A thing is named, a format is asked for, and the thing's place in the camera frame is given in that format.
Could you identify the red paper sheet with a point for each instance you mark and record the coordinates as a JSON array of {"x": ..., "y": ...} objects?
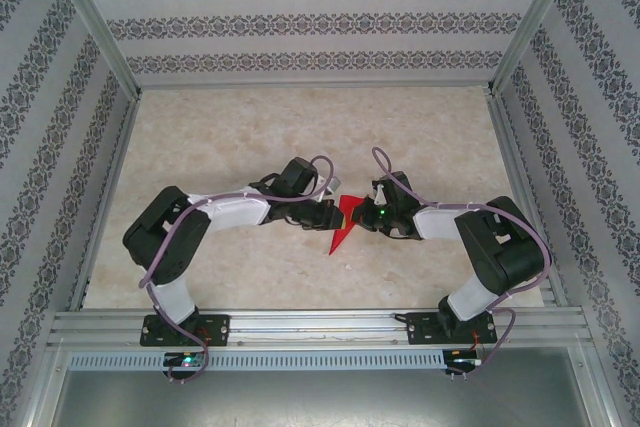
[{"x": 347, "y": 209}]

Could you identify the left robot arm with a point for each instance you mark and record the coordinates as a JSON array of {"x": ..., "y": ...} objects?
[{"x": 235, "y": 212}]

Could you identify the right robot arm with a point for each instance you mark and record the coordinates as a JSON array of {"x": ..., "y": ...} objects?
[{"x": 435, "y": 222}]

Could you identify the small controller board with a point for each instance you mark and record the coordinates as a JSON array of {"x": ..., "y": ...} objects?
[
  {"x": 462, "y": 362},
  {"x": 187, "y": 361}
]

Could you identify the thin aluminium wall rail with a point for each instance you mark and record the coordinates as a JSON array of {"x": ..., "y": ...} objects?
[{"x": 315, "y": 83}]

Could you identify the aluminium mounting rail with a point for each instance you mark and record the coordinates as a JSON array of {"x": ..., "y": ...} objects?
[{"x": 320, "y": 327}]

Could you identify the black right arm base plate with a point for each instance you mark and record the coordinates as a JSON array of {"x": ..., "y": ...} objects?
[{"x": 417, "y": 329}]

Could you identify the aluminium side rail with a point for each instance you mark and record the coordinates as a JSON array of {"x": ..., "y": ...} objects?
[
  {"x": 119, "y": 157},
  {"x": 513, "y": 157}
]

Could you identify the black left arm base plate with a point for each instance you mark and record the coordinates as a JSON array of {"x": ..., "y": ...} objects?
[{"x": 220, "y": 329}]

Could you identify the aluminium frame post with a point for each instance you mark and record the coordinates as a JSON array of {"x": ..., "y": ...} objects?
[
  {"x": 535, "y": 17},
  {"x": 95, "y": 17}
]

